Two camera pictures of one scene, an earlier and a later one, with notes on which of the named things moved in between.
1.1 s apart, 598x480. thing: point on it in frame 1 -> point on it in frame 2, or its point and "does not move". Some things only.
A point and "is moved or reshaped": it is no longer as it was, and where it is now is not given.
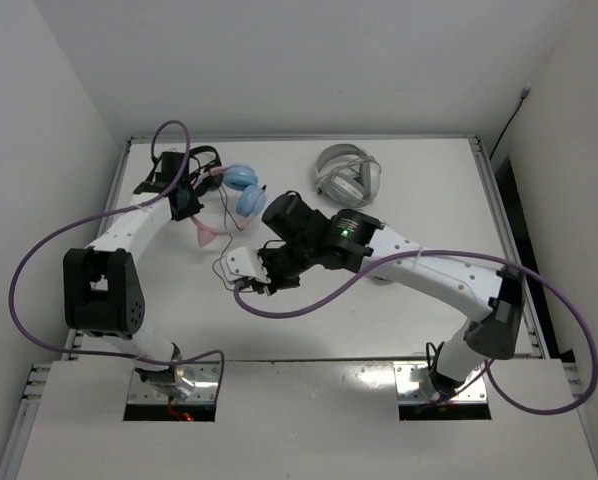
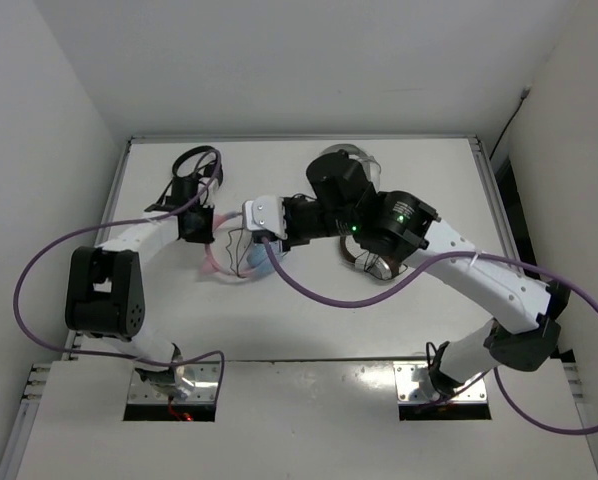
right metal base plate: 414,384 does not move
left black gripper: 192,208 -> 206,236
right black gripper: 276,283 -> 291,239
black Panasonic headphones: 203,181 does not move
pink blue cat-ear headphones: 251,198 is moved or reshaped
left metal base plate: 206,374 does not move
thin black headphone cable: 229,243 is moved or reshaped
